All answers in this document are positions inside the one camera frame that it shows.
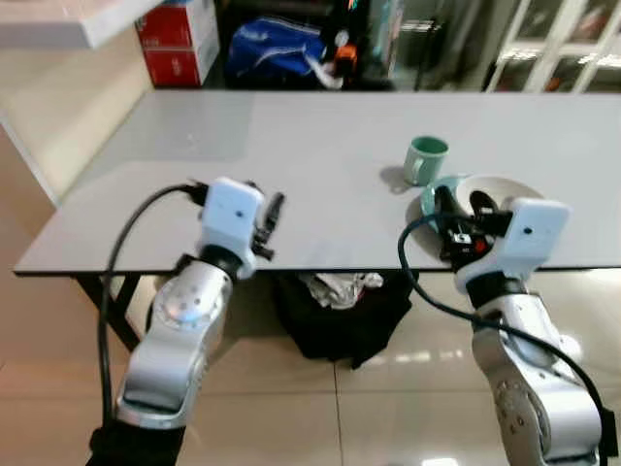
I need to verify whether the teal plate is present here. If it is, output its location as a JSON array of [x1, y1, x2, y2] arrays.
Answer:
[[419, 175, 474, 234]]

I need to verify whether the cream white bowl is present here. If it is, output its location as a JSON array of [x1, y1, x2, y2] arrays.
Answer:
[[448, 175, 545, 220]]

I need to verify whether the green ceramic mug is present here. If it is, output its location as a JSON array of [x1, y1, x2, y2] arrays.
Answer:
[[403, 136, 450, 187]]

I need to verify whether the crumpled silver wrapper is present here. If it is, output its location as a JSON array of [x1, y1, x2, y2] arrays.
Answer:
[[300, 273, 385, 311]]

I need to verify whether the black rubbish bag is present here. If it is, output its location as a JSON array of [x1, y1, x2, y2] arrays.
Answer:
[[271, 272, 414, 371]]

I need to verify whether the blue fabric bag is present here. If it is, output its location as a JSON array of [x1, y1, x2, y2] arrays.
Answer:
[[224, 16, 333, 85]]

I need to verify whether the orange and black tool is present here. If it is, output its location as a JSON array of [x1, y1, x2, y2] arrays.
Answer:
[[333, 27, 361, 77]]

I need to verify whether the red and white cardboard box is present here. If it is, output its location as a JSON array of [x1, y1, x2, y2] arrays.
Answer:
[[135, 0, 222, 89]]

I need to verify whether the white glass door cabinet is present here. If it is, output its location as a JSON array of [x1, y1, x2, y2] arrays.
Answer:
[[388, 0, 621, 94]]

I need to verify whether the black robot torso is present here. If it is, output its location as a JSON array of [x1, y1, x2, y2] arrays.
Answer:
[[86, 419, 187, 466]]

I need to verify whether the white board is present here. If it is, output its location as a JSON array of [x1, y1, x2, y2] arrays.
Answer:
[[0, 0, 164, 50]]

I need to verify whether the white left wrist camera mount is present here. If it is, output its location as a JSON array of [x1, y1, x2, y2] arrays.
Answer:
[[199, 177, 267, 281]]

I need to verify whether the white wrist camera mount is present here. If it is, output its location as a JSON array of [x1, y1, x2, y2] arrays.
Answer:
[[199, 177, 267, 281], [455, 198, 572, 293]]

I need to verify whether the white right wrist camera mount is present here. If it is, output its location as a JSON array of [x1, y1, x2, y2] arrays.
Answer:
[[455, 198, 572, 293]]

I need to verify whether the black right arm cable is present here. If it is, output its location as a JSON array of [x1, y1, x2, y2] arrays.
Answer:
[[398, 215, 619, 459]]

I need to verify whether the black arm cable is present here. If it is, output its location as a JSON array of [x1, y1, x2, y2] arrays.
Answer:
[[96, 182, 210, 424], [398, 215, 619, 459]]

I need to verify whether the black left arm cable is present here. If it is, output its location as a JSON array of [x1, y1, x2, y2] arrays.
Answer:
[[96, 182, 210, 424]]

